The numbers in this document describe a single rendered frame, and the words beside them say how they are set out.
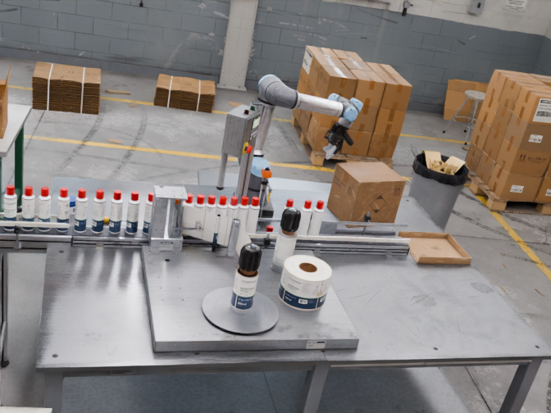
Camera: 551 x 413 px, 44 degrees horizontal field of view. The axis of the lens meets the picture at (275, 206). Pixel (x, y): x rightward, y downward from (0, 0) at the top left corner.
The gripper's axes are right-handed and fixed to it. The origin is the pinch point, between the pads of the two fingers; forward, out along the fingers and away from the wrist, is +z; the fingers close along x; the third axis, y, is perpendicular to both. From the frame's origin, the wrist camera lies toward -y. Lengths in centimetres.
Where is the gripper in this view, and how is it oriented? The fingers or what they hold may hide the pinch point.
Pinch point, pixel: (328, 157)
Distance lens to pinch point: 380.3
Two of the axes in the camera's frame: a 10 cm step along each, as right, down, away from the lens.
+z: -4.7, 8.3, 3.1
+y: -7.8, -2.2, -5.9
